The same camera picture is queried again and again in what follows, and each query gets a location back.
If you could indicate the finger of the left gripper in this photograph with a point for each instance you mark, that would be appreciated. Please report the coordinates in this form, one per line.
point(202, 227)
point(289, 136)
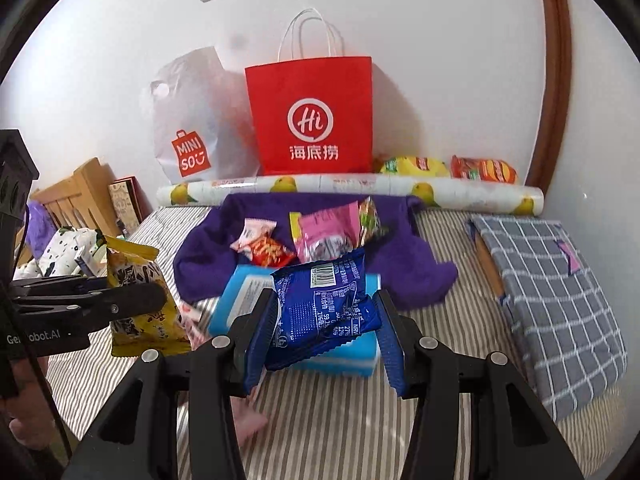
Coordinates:
point(64, 285)
point(101, 307)

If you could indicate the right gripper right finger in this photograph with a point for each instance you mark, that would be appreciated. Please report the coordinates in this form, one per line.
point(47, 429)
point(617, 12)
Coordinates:
point(513, 436)

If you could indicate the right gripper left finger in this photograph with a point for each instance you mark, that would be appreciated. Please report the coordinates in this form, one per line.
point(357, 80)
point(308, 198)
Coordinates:
point(134, 436)

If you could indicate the yellow triangular snack packet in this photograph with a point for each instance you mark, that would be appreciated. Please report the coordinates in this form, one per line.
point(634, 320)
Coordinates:
point(147, 316)

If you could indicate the small pink candy packet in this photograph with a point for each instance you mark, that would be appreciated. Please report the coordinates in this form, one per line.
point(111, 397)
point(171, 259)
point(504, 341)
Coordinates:
point(247, 421)

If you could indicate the pale pink small packet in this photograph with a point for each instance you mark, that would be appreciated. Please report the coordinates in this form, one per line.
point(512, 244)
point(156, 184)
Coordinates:
point(252, 230)

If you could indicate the blue snack packet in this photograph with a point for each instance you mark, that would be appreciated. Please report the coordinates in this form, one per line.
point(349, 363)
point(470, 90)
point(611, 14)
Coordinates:
point(323, 305)

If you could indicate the green triangular snack packet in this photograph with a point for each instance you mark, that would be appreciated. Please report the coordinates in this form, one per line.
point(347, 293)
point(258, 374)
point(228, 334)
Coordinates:
point(371, 227)

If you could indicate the pink yellow snack bag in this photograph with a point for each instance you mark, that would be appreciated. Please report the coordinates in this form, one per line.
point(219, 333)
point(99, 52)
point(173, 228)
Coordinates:
point(326, 234)

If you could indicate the pink panda snack bag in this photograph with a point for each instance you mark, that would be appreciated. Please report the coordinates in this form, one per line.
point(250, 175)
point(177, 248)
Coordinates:
point(194, 322)

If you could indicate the red small snack packet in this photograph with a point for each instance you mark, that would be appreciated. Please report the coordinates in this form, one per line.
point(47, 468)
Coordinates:
point(269, 253)

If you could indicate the person left hand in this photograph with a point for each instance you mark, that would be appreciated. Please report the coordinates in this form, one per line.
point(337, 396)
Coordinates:
point(30, 419)

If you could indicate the black white spotted cloth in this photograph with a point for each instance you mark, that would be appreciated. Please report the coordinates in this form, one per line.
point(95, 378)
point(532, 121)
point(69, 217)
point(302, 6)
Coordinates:
point(59, 257)

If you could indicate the purple plush item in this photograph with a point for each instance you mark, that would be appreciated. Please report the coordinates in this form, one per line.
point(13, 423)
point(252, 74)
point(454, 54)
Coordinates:
point(40, 229)

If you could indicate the wooden headboard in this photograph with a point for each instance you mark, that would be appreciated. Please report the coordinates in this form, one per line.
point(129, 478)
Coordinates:
point(82, 200)

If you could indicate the patterned book box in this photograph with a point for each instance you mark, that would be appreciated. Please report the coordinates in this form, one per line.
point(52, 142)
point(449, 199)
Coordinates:
point(128, 206)

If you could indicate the grey checked folded cloth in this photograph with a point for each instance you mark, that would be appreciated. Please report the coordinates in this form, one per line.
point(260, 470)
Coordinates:
point(569, 341)

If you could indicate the blue tissue box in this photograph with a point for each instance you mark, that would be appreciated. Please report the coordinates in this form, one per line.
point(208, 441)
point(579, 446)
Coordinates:
point(356, 358)

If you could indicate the purple towel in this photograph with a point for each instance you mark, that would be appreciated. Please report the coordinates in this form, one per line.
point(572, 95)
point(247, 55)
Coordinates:
point(402, 259)

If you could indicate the white plastic Miniso bag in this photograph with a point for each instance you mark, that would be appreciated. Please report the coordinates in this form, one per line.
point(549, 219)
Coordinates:
point(200, 120)

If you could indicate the rolled pear-print tablecloth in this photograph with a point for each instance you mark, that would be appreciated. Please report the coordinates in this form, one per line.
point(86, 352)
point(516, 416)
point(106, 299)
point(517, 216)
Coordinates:
point(445, 193)

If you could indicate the orange chips bag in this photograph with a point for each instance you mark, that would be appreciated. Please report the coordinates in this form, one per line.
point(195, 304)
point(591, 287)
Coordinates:
point(483, 169)

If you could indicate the yellow chips bag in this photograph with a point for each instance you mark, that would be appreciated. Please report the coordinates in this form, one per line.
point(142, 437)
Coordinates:
point(415, 166)

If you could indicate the red paper shopping bag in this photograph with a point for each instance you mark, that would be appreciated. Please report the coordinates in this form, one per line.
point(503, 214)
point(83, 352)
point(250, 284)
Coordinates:
point(313, 115)

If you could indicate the brown door frame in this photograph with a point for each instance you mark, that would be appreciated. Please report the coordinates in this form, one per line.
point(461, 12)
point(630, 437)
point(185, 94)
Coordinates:
point(557, 85)

